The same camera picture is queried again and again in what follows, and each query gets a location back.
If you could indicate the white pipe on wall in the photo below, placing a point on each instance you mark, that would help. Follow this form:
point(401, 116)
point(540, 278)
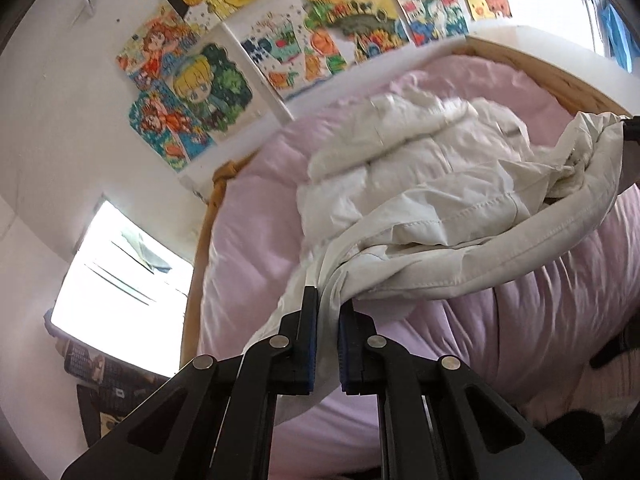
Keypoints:
point(592, 28)

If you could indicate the wooden bed frame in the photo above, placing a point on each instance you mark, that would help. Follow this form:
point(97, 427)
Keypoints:
point(210, 239)

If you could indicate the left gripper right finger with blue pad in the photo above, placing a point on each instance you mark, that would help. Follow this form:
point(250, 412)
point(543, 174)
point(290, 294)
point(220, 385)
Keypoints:
point(438, 419)

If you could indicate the blond boy green drawing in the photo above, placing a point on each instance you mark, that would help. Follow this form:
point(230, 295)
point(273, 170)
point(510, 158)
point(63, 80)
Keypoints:
point(216, 91)

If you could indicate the white puffer jacket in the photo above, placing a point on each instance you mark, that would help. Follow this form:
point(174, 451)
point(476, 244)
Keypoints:
point(420, 197)

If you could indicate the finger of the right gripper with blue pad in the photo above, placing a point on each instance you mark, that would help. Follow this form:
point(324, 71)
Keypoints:
point(632, 129)

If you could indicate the orange-haired girl drawing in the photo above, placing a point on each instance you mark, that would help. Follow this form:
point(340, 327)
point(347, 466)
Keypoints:
point(157, 46)

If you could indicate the yellow landscape drawing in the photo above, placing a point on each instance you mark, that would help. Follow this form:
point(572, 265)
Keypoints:
point(372, 27)

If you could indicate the pink bed sheet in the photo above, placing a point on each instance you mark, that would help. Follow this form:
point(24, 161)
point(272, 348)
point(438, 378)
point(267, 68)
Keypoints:
point(521, 336)

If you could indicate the window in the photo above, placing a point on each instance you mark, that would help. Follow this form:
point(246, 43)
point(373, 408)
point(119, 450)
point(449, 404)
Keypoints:
point(125, 294)

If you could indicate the blue cloth hanging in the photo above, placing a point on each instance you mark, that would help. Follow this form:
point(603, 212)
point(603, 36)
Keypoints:
point(624, 49)

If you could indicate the dark bookshelf with items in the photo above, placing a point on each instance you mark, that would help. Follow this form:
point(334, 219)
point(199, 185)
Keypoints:
point(108, 390)

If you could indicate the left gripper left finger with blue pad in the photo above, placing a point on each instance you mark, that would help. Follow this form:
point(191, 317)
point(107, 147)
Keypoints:
point(214, 419)

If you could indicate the oranges and cup drawing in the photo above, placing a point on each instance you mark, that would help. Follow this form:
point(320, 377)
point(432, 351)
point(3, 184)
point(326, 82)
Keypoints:
point(293, 52)

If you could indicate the red-haired mermaid drawing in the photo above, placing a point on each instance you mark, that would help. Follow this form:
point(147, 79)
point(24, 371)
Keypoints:
point(164, 123)

